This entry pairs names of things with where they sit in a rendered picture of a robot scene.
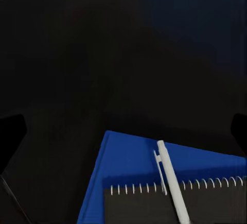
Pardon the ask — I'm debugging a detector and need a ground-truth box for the pen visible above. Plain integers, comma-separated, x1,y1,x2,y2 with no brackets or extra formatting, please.
154,140,190,224

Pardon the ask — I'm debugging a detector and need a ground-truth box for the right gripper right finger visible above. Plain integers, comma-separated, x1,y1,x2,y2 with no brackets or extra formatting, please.
231,114,247,155

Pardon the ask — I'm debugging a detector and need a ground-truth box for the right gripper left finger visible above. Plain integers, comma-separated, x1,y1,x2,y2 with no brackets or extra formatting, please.
0,114,27,176

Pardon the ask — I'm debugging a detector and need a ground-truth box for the notebook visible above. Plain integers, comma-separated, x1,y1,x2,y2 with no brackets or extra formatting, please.
104,176,247,224

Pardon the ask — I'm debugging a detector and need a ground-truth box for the folder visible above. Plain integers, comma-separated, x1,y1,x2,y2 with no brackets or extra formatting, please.
76,130,247,224

